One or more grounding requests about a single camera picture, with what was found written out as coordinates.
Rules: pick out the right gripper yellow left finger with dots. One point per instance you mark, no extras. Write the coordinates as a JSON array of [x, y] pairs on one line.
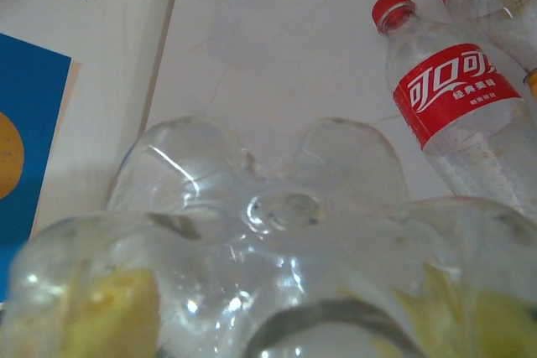
[[113, 316]]

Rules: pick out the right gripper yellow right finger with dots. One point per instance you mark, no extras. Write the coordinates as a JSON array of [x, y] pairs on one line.
[[482, 328]]

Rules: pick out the clear unlabelled plastic bottle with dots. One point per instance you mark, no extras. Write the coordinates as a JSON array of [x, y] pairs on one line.
[[268, 249]]

